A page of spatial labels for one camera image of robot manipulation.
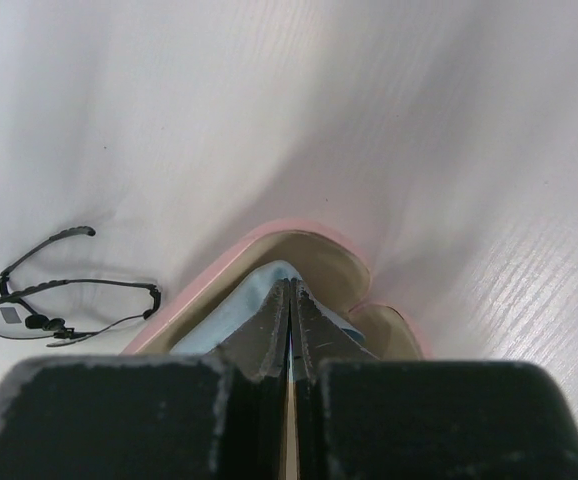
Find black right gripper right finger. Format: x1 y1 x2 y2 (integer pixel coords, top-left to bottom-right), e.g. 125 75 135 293
289 280 578 479

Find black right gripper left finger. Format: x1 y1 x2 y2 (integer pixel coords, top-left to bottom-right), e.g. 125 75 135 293
0 278 291 480

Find blue cleaning cloth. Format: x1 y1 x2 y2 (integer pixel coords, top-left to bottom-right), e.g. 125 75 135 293
171 258 365 357

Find pink glasses case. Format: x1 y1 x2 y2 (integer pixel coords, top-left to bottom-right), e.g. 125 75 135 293
124 220 425 371

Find black frame glasses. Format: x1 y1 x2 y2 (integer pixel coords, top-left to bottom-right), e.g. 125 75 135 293
0 225 162 348

